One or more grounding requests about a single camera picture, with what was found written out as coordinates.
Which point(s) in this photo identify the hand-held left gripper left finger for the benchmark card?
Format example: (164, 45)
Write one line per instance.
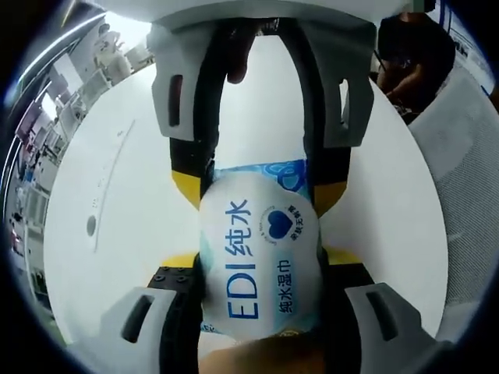
(171, 311)

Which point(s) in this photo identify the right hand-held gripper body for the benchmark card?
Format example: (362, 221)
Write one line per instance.
(273, 8)

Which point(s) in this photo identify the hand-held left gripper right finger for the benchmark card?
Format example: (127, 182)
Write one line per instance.
(351, 311)

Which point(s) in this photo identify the blue white wet wipes pack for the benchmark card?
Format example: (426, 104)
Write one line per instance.
(253, 253)

